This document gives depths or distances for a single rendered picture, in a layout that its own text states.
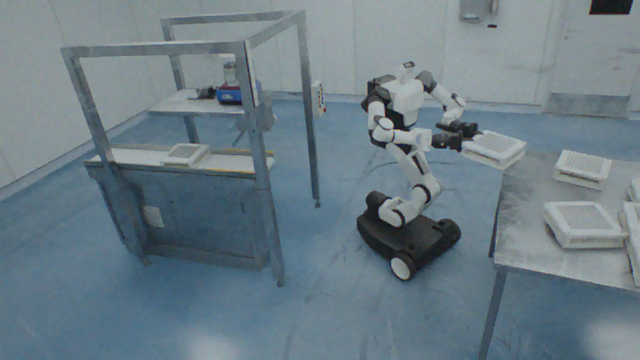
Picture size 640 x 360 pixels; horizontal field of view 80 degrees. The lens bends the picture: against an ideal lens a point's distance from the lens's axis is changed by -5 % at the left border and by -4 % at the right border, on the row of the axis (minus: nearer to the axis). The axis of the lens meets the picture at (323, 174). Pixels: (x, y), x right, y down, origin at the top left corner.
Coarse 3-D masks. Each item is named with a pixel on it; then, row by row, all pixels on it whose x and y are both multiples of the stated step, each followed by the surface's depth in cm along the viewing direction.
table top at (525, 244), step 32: (544, 160) 227; (512, 192) 201; (544, 192) 199; (576, 192) 197; (608, 192) 195; (512, 224) 179; (544, 224) 177; (512, 256) 161; (544, 256) 160; (576, 256) 158; (608, 256) 156; (608, 288) 144
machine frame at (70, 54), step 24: (168, 24) 300; (72, 48) 216; (96, 48) 212; (120, 48) 208; (144, 48) 205; (168, 48) 201; (192, 48) 198; (216, 48) 194; (240, 48) 191; (72, 72) 224; (240, 72) 198; (96, 120) 241; (192, 120) 343; (312, 120) 311; (96, 144) 248; (312, 144) 321; (264, 168) 225; (312, 168) 332; (120, 192) 265; (264, 192) 232; (312, 192) 345; (264, 216) 242; (144, 240) 292; (144, 264) 299
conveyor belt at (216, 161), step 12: (96, 156) 281; (120, 156) 277; (132, 156) 275; (144, 156) 274; (156, 156) 273; (216, 156) 266; (228, 156) 265; (240, 156) 263; (132, 168) 261; (204, 168) 252; (216, 168) 251; (228, 168) 250; (240, 168) 249; (252, 168) 248
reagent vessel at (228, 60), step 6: (222, 54) 218; (228, 54) 216; (222, 60) 215; (228, 60) 213; (234, 60) 213; (228, 66) 216; (234, 66) 215; (228, 72) 217; (234, 72) 217; (228, 78) 219; (234, 78) 219; (228, 84) 222; (234, 84) 220
